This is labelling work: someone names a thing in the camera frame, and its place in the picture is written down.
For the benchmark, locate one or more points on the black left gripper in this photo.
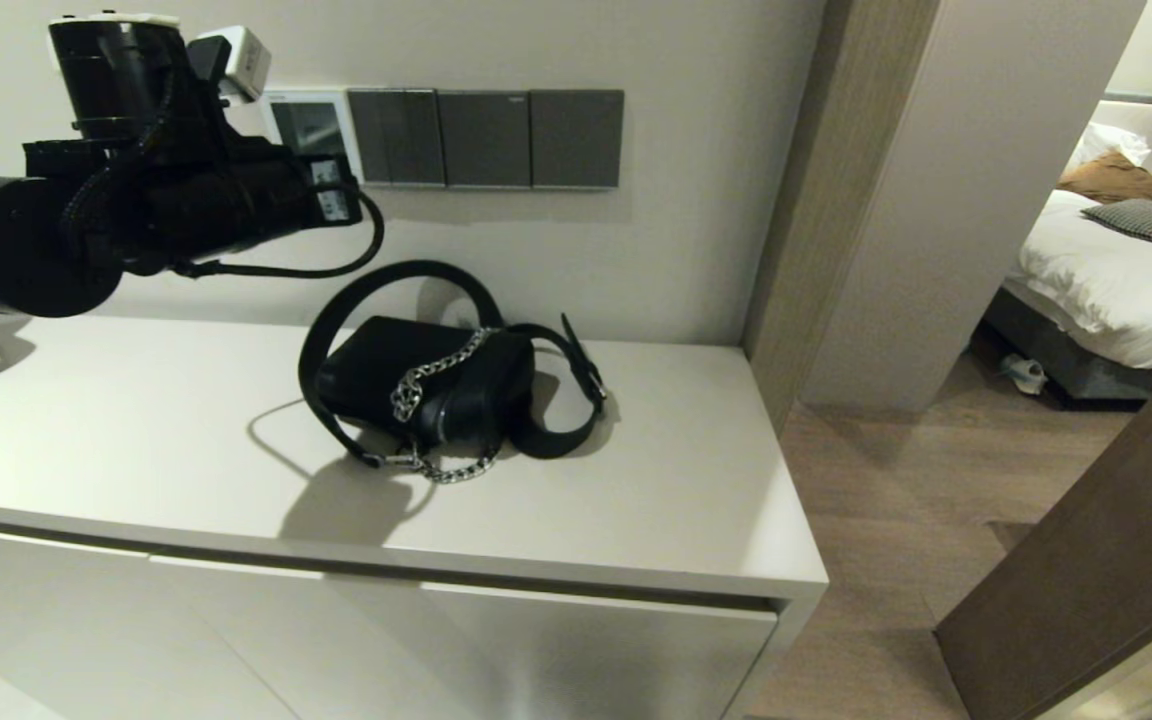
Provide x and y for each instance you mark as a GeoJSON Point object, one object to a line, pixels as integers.
{"type": "Point", "coordinates": [236, 195]}

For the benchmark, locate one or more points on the white wall thermostat panel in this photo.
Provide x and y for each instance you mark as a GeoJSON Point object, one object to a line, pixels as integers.
{"type": "Point", "coordinates": [331, 110]}

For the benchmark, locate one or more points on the beige cabinet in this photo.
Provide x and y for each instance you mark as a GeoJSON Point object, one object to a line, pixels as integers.
{"type": "Point", "coordinates": [136, 430]}

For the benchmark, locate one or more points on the narrow beige cabinet door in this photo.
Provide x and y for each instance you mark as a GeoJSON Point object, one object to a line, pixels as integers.
{"type": "Point", "coordinates": [36, 620]}

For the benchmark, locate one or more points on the wide beige cabinet door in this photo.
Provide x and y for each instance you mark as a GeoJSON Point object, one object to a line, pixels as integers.
{"type": "Point", "coordinates": [586, 660]}

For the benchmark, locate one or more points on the pale slipper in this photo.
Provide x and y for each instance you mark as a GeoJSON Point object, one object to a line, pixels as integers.
{"type": "Point", "coordinates": [1024, 376]}

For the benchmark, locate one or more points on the bed with white duvet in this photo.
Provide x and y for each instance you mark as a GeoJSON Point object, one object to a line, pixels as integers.
{"type": "Point", "coordinates": [1096, 280]}

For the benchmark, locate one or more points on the small white pillow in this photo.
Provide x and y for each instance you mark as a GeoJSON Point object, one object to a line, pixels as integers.
{"type": "Point", "coordinates": [1111, 143]}

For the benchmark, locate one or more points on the brown cushion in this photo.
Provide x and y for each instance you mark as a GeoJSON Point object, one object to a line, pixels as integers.
{"type": "Point", "coordinates": [1116, 180]}

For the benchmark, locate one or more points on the checkered grey cushion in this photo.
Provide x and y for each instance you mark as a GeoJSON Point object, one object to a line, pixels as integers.
{"type": "Point", "coordinates": [1146, 222]}

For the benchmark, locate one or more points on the dark wooden door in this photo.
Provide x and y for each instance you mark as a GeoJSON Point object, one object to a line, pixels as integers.
{"type": "Point", "coordinates": [1096, 580]}

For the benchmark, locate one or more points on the grey triple rocker switch plate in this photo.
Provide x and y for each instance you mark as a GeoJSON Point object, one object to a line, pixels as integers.
{"type": "Point", "coordinates": [396, 138]}

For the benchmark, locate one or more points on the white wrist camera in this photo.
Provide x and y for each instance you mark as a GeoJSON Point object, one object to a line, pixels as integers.
{"type": "Point", "coordinates": [244, 62]}

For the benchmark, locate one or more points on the grey single switch plate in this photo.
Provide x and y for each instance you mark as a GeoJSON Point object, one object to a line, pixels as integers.
{"type": "Point", "coordinates": [576, 140]}
{"type": "Point", "coordinates": [484, 140]}

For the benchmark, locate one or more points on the wood grain door frame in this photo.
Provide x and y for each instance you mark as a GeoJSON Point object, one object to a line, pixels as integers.
{"type": "Point", "coordinates": [836, 200]}

